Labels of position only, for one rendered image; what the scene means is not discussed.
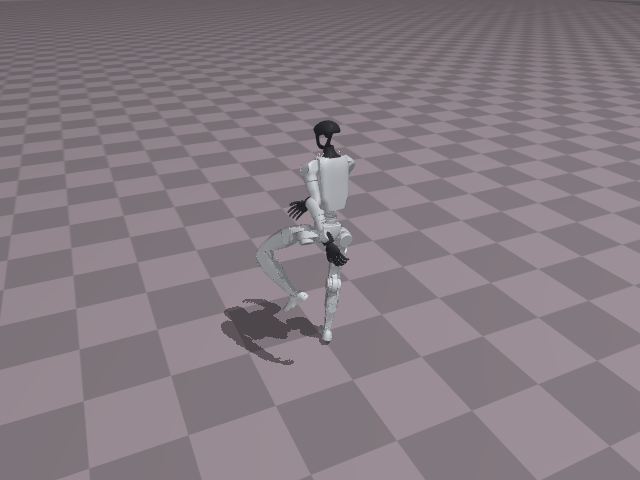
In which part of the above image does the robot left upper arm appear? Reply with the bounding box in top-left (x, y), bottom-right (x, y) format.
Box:
top-left (300, 159), bottom-right (321, 208)

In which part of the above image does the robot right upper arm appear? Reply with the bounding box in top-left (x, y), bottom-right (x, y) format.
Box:
top-left (344, 155), bottom-right (355, 174)

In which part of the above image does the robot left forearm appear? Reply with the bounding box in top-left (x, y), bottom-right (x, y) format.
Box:
top-left (306, 198), bottom-right (332, 243)

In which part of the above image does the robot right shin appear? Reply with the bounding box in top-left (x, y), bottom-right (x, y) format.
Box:
top-left (324, 278), bottom-right (341, 330)

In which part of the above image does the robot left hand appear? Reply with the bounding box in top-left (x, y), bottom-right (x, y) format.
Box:
top-left (322, 232), bottom-right (349, 266)

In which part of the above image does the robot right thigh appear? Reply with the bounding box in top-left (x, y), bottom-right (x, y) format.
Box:
top-left (325, 227), bottom-right (352, 293)

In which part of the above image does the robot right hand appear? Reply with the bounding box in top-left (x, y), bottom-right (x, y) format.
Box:
top-left (287, 196), bottom-right (310, 221)

